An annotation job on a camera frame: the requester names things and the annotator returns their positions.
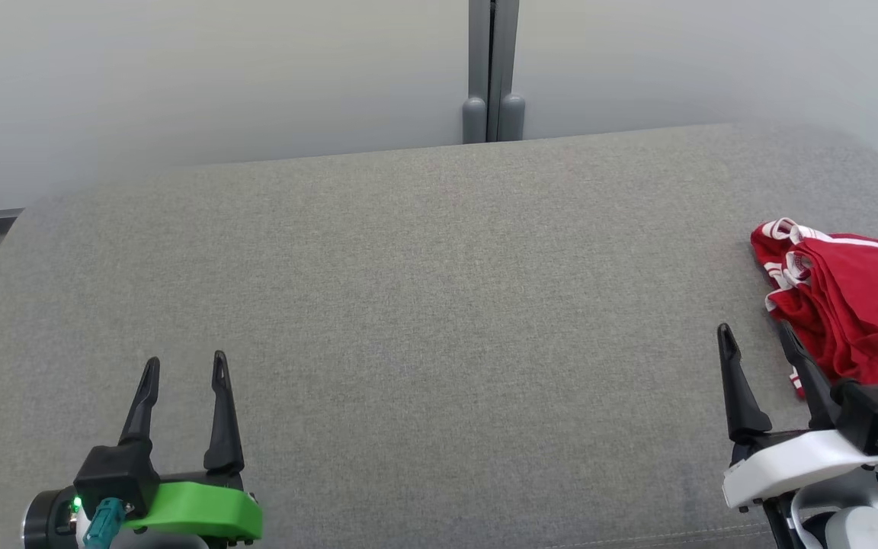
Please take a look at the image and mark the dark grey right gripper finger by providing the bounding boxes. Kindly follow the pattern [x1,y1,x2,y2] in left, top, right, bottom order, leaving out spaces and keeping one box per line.
[778,323,841,430]
[717,323,774,444]

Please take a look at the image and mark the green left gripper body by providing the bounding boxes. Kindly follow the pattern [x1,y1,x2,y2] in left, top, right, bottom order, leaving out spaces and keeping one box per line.
[123,470,265,547]

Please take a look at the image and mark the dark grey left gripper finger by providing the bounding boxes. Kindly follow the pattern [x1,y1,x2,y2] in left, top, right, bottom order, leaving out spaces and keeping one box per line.
[203,350,246,474]
[117,356,162,448]

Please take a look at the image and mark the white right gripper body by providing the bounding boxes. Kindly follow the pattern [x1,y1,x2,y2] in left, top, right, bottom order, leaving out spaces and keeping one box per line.
[722,427,878,511]

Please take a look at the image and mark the red Bulls basketball jersey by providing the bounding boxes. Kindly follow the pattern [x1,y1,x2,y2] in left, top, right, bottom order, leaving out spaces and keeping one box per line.
[750,217,878,399]

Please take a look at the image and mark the teal cable connector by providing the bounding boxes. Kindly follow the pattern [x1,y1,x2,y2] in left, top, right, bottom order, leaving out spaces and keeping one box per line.
[82,497,127,549]

